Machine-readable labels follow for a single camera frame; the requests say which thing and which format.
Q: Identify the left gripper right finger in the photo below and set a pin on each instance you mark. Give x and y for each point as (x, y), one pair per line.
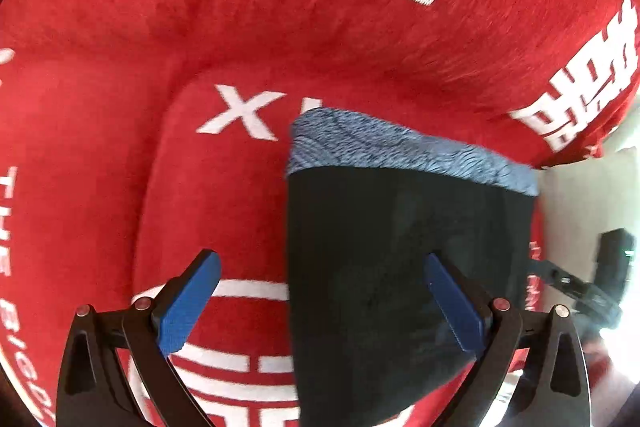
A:
(554, 387)

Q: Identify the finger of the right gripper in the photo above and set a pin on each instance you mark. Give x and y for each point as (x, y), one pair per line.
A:
(559, 279)

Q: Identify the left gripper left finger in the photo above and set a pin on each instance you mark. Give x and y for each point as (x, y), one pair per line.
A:
(92, 387)

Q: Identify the red blanket with white characters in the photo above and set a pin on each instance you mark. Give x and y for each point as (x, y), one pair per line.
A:
(136, 133)

